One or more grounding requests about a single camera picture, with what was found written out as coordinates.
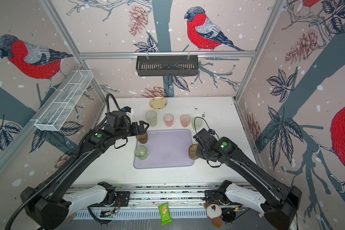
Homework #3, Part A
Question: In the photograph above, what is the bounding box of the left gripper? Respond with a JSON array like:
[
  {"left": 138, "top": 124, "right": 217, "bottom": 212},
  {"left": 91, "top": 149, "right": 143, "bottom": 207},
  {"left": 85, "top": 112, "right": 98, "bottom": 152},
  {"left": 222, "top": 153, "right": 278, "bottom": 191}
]
[{"left": 115, "top": 119, "right": 150, "bottom": 141}]

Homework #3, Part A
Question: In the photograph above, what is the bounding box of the small brown textured cup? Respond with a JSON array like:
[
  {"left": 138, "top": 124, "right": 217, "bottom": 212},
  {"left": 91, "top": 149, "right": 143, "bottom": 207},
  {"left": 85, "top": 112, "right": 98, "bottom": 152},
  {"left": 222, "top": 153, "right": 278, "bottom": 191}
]
[{"left": 136, "top": 132, "right": 148, "bottom": 144}]

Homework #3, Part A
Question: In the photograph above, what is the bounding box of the dark olive cup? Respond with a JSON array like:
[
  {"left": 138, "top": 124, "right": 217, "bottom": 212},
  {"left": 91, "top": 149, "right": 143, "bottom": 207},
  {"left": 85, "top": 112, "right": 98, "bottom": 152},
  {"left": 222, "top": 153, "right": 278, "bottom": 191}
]
[{"left": 188, "top": 144, "right": 199, "bottom": 160}]

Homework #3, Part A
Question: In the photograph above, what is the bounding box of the tall pale green cup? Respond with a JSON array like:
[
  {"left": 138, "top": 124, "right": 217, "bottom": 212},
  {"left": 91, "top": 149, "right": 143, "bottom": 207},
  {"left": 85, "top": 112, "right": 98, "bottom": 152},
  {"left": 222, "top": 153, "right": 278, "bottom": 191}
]
[{"left": 145, "top": 110, "right": 157, "bottom": 127}]

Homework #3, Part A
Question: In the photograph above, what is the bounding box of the small green ribbed cup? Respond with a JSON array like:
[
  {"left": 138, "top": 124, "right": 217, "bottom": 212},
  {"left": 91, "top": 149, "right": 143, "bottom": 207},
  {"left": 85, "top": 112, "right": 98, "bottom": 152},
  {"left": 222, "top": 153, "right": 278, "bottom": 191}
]
[{"left": 134, "top": 145, "right": 148, "bottom": 160}]

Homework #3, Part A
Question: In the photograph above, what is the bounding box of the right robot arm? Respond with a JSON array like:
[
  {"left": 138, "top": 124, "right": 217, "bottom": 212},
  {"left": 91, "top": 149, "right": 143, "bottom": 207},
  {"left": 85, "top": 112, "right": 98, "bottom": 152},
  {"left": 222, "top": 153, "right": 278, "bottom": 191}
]
[{"left": 193, "top": 129, "right": 302, "bottom": 230}]

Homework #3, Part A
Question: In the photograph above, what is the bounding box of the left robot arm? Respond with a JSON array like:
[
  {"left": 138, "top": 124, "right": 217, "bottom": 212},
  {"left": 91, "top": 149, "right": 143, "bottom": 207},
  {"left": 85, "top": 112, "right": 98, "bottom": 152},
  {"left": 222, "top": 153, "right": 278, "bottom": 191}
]
[{"left": 20, "top": 111, "right": 149, "bottom": 230}]

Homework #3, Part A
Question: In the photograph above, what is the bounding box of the lilac plastic tray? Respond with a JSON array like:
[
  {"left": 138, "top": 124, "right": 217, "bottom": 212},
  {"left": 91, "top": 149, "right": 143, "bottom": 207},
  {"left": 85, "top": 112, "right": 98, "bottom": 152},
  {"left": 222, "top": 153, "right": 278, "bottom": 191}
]
[{"left": 134, "top": 129, "right": 194, "bottom": 169}]

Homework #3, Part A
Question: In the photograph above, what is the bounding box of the pale green textured cup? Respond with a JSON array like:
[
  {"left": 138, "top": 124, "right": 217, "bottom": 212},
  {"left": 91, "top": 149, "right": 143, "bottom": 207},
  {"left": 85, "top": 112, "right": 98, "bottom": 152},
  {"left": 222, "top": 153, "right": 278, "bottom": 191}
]
[{"left": 192, "top": 117, "right": 203, "bottom": 131}]

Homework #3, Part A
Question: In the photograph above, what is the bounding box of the pink clear cup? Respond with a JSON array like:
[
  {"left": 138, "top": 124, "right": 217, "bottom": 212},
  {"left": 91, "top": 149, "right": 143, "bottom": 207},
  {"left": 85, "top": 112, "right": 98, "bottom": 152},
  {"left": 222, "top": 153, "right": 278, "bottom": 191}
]
[{"left": 163, "top": 114, "right": 174, "bottom": 127}]

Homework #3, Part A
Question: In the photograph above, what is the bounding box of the salmon textured cup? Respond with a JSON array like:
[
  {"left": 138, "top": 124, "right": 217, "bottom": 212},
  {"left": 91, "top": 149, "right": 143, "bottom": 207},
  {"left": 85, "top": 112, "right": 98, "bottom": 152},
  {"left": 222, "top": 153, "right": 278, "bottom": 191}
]
[{"left": 180, "top": 115, "right": 191, "bottom": 128}]

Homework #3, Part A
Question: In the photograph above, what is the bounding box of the cream patterned saucer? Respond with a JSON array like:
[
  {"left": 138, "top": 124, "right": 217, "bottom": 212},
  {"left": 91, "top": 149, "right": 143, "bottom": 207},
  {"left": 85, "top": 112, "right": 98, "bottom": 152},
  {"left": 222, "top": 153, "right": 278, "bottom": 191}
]
[{"left": 149, "top": 97, "right": 168, "bottom": 110}]

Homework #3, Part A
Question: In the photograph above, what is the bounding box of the plush toy dog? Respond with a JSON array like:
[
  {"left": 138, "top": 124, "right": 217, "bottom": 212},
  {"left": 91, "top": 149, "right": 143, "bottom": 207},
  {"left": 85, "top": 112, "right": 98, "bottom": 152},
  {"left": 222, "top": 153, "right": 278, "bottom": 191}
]
[{"left": 204, "top": 200, "right": 222, "bottom": 229}]

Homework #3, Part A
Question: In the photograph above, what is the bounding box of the green snack packet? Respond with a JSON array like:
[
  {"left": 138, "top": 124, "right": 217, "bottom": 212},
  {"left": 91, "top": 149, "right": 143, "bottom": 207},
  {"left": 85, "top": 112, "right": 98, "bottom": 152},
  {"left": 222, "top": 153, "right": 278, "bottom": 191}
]
[{"left": 159, "top": 203, "right": 172, "bottom": 226}]

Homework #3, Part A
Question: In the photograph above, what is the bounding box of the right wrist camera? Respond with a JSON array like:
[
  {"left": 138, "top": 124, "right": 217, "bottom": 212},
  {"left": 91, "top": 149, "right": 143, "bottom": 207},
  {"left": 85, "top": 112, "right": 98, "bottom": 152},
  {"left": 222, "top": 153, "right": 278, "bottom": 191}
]
[{"left": 208, "top": 129, "right": 216, "bottom": 136}]

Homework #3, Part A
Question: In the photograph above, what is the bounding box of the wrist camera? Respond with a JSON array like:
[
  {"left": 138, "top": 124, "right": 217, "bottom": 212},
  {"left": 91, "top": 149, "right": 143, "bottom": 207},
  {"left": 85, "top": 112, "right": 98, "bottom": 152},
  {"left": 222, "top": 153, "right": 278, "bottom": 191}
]
[
  {"left": 121, "top": 106, "right": 133, "bottom": 119},
  {"left": 208, "top": 129, "right": 216, "bottom": 136}
]

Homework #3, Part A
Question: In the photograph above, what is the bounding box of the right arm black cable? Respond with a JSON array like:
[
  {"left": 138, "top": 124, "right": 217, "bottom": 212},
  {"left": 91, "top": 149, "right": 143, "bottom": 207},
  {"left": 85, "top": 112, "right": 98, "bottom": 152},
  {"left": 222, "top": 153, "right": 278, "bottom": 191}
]
[{"left": 193, "top": 116, "right": 219, "bottom": 139}]

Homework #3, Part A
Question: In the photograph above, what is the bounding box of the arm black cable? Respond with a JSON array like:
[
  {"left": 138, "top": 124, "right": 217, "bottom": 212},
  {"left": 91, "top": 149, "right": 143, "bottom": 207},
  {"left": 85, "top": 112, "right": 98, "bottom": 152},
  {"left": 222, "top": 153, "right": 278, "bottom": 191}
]
[
  {"left": 193, "top": 116, "right": 219, "bottom": 139},
  {"left": 4, "top": 93, "right": 124, "bottom": 230}
]

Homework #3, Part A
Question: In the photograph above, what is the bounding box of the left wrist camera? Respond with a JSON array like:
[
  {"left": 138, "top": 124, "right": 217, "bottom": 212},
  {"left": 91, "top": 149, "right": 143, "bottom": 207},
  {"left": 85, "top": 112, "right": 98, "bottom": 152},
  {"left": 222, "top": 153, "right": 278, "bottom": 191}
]
[{"left": 121, "top": 106, "right": 133, "bottom": 119}]

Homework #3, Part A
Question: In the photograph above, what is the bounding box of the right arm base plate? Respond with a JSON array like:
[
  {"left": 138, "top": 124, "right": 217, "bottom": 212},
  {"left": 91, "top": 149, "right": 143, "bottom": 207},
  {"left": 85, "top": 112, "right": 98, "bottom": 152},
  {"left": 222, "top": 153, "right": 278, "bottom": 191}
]
[{"left": 204, "top": 190, "right": 242, "bottom": 207}]

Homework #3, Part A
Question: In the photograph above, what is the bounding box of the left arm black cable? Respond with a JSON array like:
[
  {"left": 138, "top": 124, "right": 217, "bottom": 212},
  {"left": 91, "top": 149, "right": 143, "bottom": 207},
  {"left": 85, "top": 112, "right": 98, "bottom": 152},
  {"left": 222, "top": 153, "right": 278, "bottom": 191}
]
[{"left": 4, "top": 93, "right": 124, "bottom": 230}]

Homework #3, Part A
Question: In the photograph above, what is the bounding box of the black hanging wire basket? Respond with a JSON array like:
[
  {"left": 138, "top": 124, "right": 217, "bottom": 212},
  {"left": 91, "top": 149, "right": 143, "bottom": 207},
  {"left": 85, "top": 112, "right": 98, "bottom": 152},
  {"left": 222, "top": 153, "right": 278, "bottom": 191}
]
[{"left": 136, "top": 55, "right": 199, "bottom": 77}]

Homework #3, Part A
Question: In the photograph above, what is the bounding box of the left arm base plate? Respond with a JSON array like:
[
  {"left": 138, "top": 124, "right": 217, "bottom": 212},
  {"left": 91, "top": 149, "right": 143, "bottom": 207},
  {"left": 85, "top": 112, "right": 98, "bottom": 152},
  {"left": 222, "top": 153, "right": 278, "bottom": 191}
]
[{"left": 91, "top": 191, "right": 130, "bottom": 208}]

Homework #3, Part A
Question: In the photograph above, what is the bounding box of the white wire mesh shelf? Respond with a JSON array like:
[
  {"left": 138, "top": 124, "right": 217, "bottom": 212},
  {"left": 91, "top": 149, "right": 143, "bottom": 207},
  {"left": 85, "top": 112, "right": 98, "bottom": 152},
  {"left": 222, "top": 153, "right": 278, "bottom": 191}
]
[{"left": 34, "top": 70, "right": 94, "bottom": 131}]

